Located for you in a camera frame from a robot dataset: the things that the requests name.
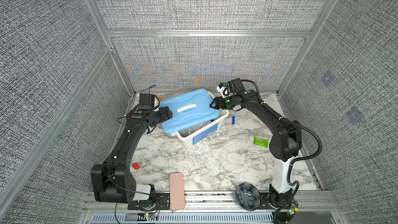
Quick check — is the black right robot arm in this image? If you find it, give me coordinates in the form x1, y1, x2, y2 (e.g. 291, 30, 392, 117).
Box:
209, 90, 302, 208

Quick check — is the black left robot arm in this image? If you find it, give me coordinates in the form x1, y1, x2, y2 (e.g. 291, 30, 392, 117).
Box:
91, 107, 173, 212

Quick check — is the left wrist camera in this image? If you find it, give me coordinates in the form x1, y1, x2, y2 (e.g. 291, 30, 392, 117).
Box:
137, 93, 160, 111

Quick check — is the red bottle cap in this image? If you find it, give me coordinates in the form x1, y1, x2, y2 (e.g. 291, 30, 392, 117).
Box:
132, 162, 140, 170

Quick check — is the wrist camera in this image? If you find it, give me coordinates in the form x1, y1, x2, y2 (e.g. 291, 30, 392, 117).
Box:
137, 93, 160, 111
216, 78, 245, 98

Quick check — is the black corrugated cable conduit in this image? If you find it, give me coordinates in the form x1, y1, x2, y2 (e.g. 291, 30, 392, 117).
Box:
239, 79, 323, 224

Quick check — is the pink rectangular case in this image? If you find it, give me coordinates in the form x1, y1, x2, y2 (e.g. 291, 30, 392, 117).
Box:
169, 172, 185, 211

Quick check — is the blue-capped test tube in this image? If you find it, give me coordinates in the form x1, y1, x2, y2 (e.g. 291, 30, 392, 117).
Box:
226, 116, 248, 143

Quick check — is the white plastic storage bin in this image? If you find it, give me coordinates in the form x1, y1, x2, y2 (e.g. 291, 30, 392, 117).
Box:
171, 92, 229, 148

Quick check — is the blue plastic bin lid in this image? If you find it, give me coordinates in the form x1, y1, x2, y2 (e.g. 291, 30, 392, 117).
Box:
160, 89, 220, 134

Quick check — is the green packet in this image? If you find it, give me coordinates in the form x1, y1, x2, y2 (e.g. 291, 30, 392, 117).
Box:
254, 137, 268, 148

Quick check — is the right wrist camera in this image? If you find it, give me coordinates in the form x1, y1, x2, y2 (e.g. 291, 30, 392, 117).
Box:
216, 78, 245, 98

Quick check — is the black flower-shaped dish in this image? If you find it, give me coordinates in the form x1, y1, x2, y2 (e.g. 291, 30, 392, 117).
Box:
236, 183, 261, 211

